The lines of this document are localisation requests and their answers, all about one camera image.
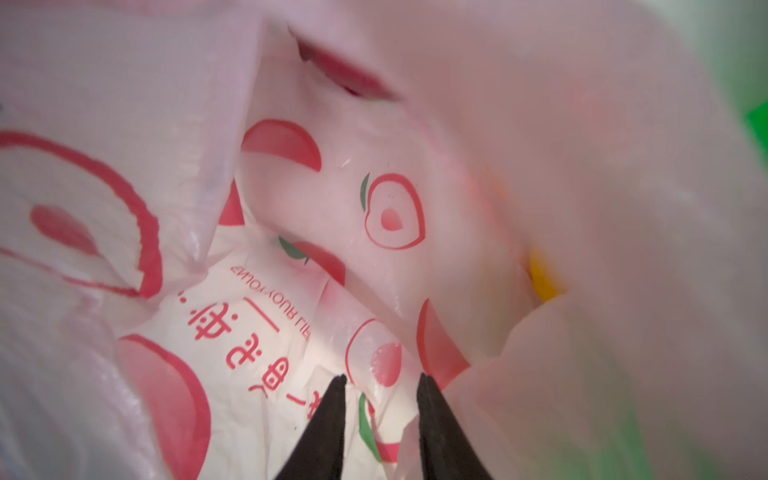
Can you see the orange fruit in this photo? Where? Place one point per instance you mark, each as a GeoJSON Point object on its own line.
{"type": "Point", "coordinates": [544, 284]}

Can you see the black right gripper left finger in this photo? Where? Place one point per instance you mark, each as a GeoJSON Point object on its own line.
{"type": "Point", "coordinates": [319, 452]}

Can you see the green plastic basket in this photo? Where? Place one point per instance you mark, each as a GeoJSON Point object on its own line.
{"type": "Point", "coordinates": [756, 121]}

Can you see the pink plastic fruit bag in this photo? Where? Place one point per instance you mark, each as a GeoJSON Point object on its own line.
{"type": "Point", "coordinates": [210, 209]}

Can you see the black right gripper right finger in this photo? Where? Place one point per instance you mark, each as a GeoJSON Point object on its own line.
{"type": "Point", "coordinates": [445, 451]}

